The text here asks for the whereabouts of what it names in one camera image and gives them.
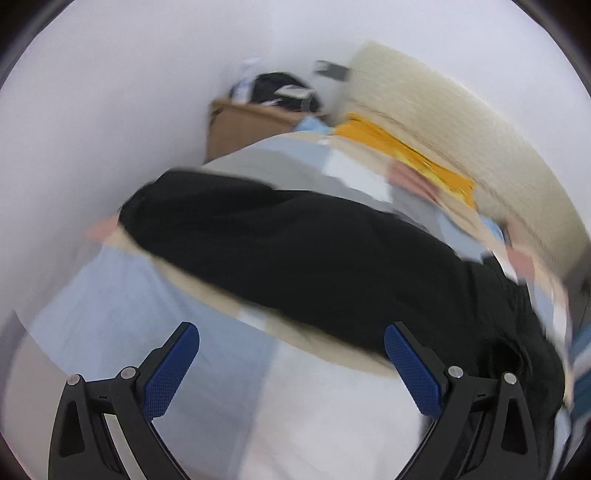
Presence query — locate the yellow cloth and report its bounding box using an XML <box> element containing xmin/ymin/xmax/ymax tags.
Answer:
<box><xmin>333</xmin><ymin>113</ymin><xmax>477</xmax><ymax>209</ymax></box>

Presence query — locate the dark wall switch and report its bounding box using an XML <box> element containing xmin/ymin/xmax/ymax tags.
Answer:
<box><xmin>314</xmin><ymin>60</ymin><xmax>351</xmax><ymax>82</ymax></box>

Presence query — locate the wooden nightstand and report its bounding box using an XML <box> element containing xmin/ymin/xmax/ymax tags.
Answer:
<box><xmin>203</xmin><ymin>97</ymin><xmax>329</xmax><ymax>163</ymax></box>

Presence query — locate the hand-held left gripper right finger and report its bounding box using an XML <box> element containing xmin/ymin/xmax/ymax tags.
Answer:
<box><xmin>384</xmin><ymin>322</ymin><xmax>541</xmax><ymax>480</ymax></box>

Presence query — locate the black garment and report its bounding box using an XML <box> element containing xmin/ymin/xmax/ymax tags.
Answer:
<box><xmin>117</xmin><ymin>170</ymin><xmax>568</xmax><ymax>480</ymax></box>

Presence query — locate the cream padded headboard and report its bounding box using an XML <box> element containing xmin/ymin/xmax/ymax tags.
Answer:
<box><xmin>339</xmin><ymin>41</ymin><xmax>585</xmax><ymax>296</ymax></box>

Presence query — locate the black bag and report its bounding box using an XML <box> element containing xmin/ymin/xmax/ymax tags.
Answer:
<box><xmin>247</xmin><ymin>72</ymin><xmax>321</xmax><ymax>114</ymax></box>

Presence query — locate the patchwork bed sheet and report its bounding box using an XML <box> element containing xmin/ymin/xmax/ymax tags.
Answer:
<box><xmin>9</xmin><ymin>115</ymin><xmax>591</xmax><ymax>480</ymax></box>

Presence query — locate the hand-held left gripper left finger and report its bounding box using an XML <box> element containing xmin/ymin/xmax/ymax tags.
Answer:
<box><xmin>47</xmin><ymin>322</ymin><xmax>200</xmax><ymax>480</ymax></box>

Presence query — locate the white bottle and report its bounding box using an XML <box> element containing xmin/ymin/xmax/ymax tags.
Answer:
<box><xmin>230</xmin><ymin>58</ymin><xmax>262</xmax><ymax>104</ymax></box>

